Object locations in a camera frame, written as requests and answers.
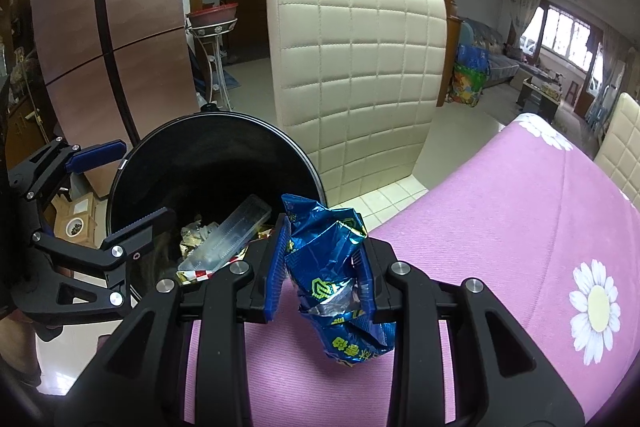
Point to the blue foil snack wrapper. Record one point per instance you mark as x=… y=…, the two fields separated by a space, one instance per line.
x=325 y=257

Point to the cardboard box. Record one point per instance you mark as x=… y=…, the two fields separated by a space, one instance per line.
x=75 y=219

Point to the white metal stand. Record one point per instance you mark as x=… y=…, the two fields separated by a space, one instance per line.
x=216 y=67

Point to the barred window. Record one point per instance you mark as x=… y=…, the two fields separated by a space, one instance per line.
x=565 y=34

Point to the clear plastic tray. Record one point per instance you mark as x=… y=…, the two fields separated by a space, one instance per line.
x=225 y=234

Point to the wooden stool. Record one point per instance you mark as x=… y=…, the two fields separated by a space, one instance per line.
x=571 y=91

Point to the grey sofa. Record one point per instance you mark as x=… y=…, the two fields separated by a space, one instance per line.
x=492 y=57

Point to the black round trash bin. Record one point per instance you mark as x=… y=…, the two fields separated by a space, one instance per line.
x=200 y=172

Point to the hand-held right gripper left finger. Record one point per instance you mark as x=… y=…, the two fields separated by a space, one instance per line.
x=277 y=272

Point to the red basin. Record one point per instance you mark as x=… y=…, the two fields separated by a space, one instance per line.
x=212 y=14

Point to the patterned curtain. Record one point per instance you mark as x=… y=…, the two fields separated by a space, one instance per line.
x=607 y=72
x=520 y=7

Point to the cream quilted dining chair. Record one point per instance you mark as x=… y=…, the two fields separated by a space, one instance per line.
x=355 y=82
x=622 y=142

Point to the purple floral tablecloth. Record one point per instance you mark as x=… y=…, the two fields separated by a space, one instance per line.
x=500 y=232

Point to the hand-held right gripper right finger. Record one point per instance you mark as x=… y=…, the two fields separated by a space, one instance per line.
x=364 y=279

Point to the wooden shelf with goods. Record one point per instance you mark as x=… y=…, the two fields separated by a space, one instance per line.
x=20 y=57

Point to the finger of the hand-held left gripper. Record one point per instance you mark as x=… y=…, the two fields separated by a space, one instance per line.
x=140 y=232
x=100 y=154

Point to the coffee table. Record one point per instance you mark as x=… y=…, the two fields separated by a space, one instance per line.
x=537 y=99

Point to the colourful shopping bag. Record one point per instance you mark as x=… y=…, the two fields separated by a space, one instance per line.
x=467 y=79

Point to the copper two-door fridge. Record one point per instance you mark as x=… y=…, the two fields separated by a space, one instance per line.
x=75 y=7

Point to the gold foil wrapper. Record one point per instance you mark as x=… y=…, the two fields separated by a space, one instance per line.
x=192 y=234

